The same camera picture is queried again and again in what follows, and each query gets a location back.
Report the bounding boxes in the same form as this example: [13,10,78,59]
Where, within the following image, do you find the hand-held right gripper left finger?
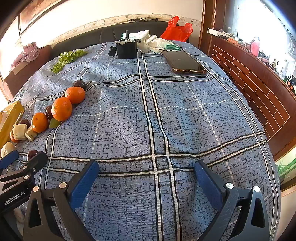
[23,159,100,241]

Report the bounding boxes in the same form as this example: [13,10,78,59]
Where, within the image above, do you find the green plant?
[276,160,296,180]

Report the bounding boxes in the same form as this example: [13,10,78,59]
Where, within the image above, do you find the white flat box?
[207,28,228,39]

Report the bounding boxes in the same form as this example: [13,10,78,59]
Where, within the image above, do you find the red plastic bag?
[160,16,193,42]

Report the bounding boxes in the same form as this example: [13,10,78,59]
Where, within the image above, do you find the brown chair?
[0,45,53,102]

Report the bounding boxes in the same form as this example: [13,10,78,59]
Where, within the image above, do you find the wooden door frame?
[200,0,217,54]

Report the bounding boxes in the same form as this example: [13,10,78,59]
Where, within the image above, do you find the green white packet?
[121,32,139,41]

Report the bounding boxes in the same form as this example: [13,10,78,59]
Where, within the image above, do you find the black square box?
[116,40,138,60]

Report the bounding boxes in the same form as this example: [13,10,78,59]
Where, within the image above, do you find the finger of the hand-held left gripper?
[0,151,48,186]
[0,150,19,171]

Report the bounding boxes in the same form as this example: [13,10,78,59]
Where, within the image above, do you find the black padded headboard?
[51,19,190,54]

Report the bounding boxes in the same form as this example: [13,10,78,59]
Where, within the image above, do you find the green grapes bunch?
[50,49,88,74]

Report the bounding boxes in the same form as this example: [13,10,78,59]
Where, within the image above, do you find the black smartphone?
[161,50,208,75]

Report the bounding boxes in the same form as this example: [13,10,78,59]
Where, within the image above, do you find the wooden brick-pattern panel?
[208,35,296,161]

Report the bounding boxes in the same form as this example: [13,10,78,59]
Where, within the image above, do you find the red bottle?
[250,39,260,57]

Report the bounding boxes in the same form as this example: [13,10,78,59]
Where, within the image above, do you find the framed wall picture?
[18,0,64,36]

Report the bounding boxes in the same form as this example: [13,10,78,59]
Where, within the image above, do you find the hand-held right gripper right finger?
[194,160,270,241]

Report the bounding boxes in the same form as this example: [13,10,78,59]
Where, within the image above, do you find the pink floral cloth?
[11,42,40,68]

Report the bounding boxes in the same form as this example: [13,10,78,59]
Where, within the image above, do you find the peeled banana piece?
[25,127,38,142]
[13,124,28,141]
[1,142,14,158]

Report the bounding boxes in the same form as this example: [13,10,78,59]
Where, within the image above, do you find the blue plaid blanket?
[7,40,281,241]

